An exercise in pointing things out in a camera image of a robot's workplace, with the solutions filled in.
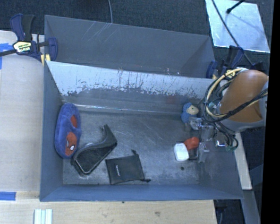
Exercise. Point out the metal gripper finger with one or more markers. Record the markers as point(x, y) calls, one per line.
point(203, 149)
point(196, 124)

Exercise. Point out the white rounded plastic object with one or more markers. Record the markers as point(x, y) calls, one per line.
point(181, 153)

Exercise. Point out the pale wood board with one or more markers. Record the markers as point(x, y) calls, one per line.
point(18, 125)

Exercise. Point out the grey metal bin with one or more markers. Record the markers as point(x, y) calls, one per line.
point(138, 132)

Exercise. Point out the red soft toy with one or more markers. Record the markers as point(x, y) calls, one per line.
point(192, 142)

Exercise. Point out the black mesh pouch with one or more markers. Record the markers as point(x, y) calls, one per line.
point(92, 153)

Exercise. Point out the blue slipper with red face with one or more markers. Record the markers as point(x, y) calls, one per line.
point(65, 128)

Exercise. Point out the blue toy animal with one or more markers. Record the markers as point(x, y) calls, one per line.
point(187, 113)

